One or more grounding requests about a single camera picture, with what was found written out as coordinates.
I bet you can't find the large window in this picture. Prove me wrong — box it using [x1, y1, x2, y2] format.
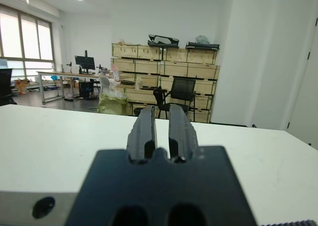
[0, 3, 55, 79]

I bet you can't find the black computer monitor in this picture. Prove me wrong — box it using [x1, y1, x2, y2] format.
[74, 50, 96, 75]

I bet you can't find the black mesh folding chair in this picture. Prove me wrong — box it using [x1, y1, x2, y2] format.
[153, 78, 201, 120]

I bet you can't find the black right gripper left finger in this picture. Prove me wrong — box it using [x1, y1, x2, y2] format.
[127, 106, 159, 164]

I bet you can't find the black tray with white lining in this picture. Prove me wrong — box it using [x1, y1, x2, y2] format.
[148, 34, 180, 48]

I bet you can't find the clear plastic bag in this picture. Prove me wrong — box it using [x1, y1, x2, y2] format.
[195, 35, 211, 44]

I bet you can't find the black computer tower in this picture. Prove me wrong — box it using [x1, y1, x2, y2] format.
[79, 81, 94, 99]

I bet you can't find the green plastic bag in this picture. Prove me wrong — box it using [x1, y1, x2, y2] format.
[97, 90, 129, 115]

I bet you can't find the pink and white bag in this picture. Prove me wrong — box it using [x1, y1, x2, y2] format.
[111, 63, 120, 82]

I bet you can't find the cardboard box with orange print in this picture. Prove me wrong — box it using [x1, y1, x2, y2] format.
[14, 78, 30, 95]

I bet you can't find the wooden top office desk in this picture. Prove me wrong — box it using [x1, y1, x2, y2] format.
[36, 71, 113, 105]

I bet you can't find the wooden crate stack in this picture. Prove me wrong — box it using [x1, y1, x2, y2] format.
[111, 42, 221, 124]

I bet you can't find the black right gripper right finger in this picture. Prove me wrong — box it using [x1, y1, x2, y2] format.
[168, 103, 199, 163]

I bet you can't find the white door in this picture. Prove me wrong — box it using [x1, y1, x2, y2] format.
[285, 17, 318, 146]

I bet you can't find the flat black tray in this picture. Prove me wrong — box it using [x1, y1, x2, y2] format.
[185, 41, 221, 50]

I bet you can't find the black office swivel chair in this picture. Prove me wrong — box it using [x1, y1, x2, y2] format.
[0, 68, 18, 106]

